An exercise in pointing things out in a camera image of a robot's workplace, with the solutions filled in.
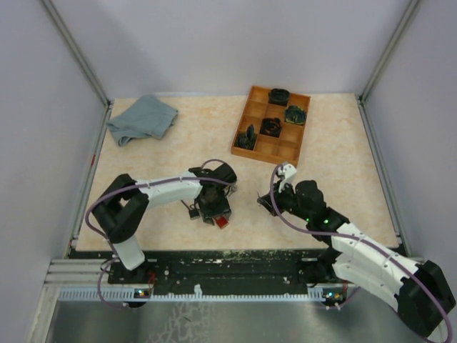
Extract white toothed cable duct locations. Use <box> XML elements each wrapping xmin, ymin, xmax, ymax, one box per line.
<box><xmin>58</xmin><ymin>283</ymin><xmax>348</xmax><ymax>302</ymax></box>

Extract red cable lock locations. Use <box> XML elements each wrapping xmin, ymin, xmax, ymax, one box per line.
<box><xmin>214</xmin><ymin>216</ymin><xmax>229</xmax><ymax>229</ymax></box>

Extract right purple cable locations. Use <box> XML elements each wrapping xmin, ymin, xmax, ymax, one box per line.
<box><xmin>270</xmin><ymin>164</ymin><xmax>454</xmax><ymax>343</ymax></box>

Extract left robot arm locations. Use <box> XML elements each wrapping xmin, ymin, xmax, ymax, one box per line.
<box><xmin>85</xmin><ymin>162</ymin><xmax>237</xmax><ymax>284</ymax></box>

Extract blue folded cloth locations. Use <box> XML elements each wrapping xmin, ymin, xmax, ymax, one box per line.
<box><xmin>106</xmin><ymin>94</ymin><xmax>179</xmax><ymax>146</ymax></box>

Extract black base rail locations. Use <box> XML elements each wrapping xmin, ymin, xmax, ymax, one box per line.
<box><xmin>106</xmin><ymin>248</ymin><xmax>340</xmax><ymax>287</ymax></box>

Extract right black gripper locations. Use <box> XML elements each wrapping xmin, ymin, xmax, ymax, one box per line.
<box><xmin>258</xmin><ymin>179</ymin><xmax>311</xmax><ymax>222</ymax></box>

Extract black red coiled strap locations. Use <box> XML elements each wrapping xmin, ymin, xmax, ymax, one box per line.
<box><xmin>260</xmin><ymin>117</ymin><xmax>283</xmax><ymax>137</ymax></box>

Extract black cable lock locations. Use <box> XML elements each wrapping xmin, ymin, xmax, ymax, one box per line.
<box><xmin>181</xmin><ymin>200</ymin><xmax>200</xmax><ymax>220</ymax></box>

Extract dark crumpled strap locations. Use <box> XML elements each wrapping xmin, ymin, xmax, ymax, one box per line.
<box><xmin>235</xmin><ymin>123</ymin><xmax>258</xmax><ymax>150</ymax></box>

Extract green yellow coiled strap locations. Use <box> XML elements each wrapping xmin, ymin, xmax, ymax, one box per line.
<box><xmin>284</xmin><ymin>104</ymin><xmax>308</xmax><ymax>126</ymax></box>

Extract wooden compartment tray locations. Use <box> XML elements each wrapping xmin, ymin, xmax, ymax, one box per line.
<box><xmin>231</xmin><ymin>86</ymin><xmax>311</xmax><ymax>166</ymax></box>

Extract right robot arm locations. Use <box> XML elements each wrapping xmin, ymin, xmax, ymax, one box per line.
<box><xmin>257</xmin><ymin>180</ymin><xmax>456</xmax><ymax>342</ymax></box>

